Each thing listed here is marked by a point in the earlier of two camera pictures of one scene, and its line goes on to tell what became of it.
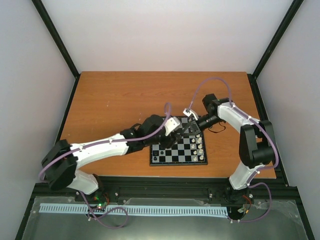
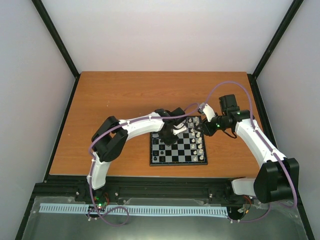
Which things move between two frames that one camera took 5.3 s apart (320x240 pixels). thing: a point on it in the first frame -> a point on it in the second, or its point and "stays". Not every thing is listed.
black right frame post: [293, 10] stays
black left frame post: [59, 43] stays
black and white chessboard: [190, 149] stays
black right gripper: [195, 128] -> [208, 130]
